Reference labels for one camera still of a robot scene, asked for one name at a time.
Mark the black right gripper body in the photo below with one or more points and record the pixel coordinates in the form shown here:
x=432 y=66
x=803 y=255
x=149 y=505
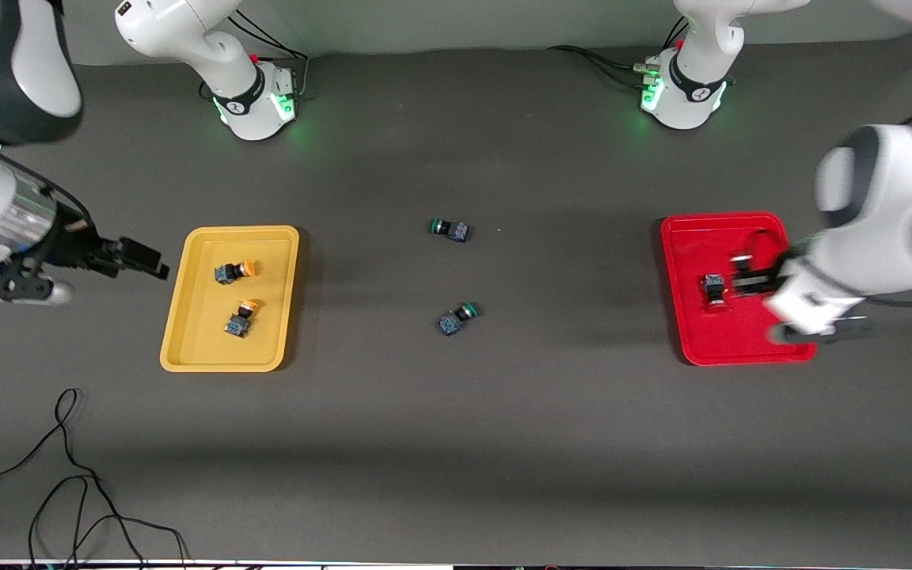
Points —
x=76 y=241

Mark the red push button switch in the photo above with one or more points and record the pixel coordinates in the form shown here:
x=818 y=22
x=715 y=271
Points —
x=713 y=291

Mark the yellow push button switch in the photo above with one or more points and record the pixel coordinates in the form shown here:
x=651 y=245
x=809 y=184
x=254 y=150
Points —
x=234 y=271
x=240 y=318

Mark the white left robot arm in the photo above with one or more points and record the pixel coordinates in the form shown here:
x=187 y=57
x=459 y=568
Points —
x=883 y=214

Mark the red plastic tray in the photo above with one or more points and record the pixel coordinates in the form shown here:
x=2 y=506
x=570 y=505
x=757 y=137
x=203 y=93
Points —
x=709 y=336

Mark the yellow plastic tray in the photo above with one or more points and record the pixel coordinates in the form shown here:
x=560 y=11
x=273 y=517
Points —
x=203 y=340

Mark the dark grey table mat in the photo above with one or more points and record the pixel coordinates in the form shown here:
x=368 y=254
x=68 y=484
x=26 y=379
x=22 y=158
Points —
x=456 y=443

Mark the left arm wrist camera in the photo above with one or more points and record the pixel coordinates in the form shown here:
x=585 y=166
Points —
x=828 y=328

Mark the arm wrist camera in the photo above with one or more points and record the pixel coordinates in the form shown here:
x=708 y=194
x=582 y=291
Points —
x=20 y=289
x=828 y=328

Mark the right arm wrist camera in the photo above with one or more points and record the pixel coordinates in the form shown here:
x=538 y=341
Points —
x=20 y=289

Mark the green push button switch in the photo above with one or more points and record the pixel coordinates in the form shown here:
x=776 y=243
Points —
x=450 y=229
x=456 y=319

